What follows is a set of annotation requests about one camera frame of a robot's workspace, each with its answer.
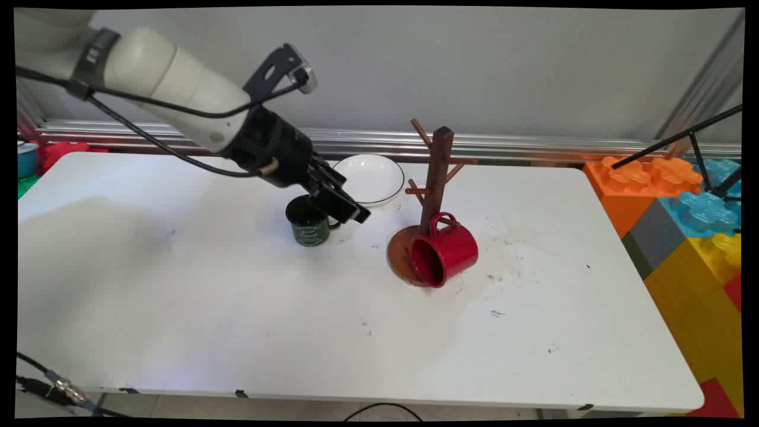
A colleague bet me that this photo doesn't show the aluminium frame post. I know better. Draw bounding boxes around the aluminium frame post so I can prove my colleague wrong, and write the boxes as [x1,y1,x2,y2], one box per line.
[655,12,745,143]

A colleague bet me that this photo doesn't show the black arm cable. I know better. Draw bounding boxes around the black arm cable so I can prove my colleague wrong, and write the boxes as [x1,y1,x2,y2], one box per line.
[17,65,309,119]
[89,95,279,179]

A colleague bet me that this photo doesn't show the dark green enamel mug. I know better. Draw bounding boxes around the dark green enamel mug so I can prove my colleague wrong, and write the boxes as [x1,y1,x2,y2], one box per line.
[285,195,343,247]

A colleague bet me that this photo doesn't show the teal pot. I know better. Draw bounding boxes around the teal pot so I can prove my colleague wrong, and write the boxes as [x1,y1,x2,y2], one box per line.
[18,141,40,180]

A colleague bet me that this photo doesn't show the red foam toy piece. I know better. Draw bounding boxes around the red foam toy piece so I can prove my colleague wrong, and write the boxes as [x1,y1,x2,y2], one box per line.
[39,141,110,176]

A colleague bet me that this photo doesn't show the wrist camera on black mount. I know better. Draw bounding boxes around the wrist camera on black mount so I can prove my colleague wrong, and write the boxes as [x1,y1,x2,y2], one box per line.
[243,43,318,103]

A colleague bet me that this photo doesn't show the blue-grey foam building block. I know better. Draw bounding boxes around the blue-grey foam building block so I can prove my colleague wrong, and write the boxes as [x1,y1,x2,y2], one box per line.
[621,157,743,281]

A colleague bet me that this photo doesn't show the red ceramic mug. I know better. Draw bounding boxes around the red ceramic mug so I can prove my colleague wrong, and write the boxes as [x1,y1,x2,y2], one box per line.
[409,212,479,289]

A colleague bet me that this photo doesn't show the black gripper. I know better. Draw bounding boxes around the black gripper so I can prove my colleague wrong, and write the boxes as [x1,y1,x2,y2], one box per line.
[222,107,371,225]

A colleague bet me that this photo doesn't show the brown wooden mug tree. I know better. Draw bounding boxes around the brown wooden mug tree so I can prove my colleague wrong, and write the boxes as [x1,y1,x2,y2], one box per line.
[387,119,478,288]

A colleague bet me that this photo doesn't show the black cable with silver connector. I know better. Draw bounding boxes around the black cable with silver connector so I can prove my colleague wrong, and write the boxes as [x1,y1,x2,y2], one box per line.
[17,351,131,419]

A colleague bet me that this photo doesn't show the black tripod stand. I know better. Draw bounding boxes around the black tripod stand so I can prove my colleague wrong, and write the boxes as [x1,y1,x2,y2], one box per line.
[611,104,743,202]

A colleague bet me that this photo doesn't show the giant coloured building blocks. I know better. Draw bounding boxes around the giant coloured building blocks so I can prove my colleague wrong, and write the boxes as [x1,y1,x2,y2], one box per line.
[643,233,745,416]

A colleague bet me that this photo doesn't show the white bowl with black rim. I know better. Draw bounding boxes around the white bowl with black rim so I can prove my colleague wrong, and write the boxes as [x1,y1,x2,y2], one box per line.
[332,154,406,208]

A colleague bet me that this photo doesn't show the black floor cable loop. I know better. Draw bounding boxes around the black floor cable loop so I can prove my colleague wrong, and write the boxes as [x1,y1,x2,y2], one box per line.
[343,403,423,422]

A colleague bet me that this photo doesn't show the orange foam building block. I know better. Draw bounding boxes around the orange foam building block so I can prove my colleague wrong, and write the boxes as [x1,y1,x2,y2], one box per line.
[583,155,703,239]

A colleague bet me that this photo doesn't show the aluminium frame rail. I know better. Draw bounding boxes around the aluminium frame rail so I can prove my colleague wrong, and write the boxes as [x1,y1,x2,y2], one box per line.
[36,119,742,164]

